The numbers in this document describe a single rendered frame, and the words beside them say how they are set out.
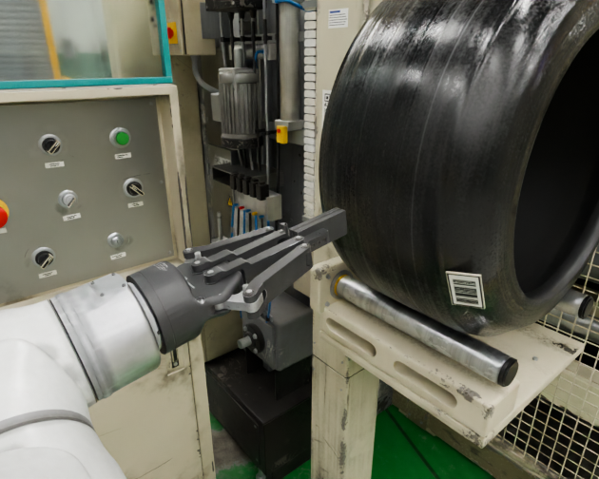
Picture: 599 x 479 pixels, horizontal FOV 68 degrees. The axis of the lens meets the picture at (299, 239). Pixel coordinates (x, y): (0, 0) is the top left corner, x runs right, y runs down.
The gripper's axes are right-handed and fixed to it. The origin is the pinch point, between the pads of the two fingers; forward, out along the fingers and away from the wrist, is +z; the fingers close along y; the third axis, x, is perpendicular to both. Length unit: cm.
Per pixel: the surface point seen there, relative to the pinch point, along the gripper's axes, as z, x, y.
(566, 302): 47, 30, -10
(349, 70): 16.5, -13.8, 10.7
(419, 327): 19.7, 25.8, 1.1
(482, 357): 20.0, 25.6, -9.7
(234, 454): 9, 116, 71
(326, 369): 23, 57, 30
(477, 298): 14.6, 11.6, -11.0
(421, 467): 56, 123, 26
